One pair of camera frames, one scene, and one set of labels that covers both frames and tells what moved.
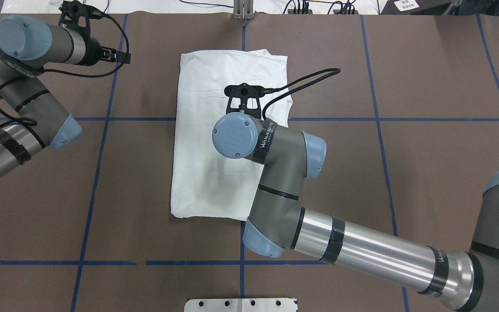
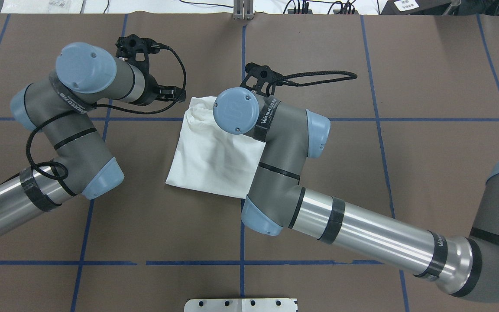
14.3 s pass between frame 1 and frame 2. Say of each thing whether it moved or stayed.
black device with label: stayed
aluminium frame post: stayed
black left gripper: moved
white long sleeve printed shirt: moved
